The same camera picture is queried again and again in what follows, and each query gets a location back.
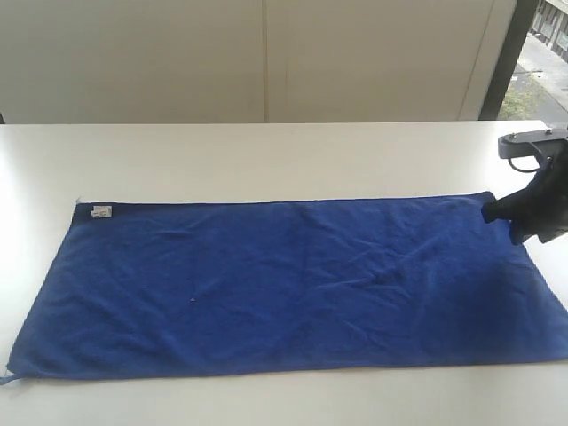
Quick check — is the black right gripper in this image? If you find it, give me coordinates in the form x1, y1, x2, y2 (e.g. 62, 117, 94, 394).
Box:
481, 147, 567, 245

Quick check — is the blue microfibre towel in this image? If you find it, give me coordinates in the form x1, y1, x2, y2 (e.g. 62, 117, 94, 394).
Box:
7, 192, 567, 380

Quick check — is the white towel care label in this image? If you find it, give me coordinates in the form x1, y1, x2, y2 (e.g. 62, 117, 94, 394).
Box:
91, 205, 113, 219

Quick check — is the dark window frame post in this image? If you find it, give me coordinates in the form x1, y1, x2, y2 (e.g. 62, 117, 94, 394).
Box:
478, 0, 539, 121

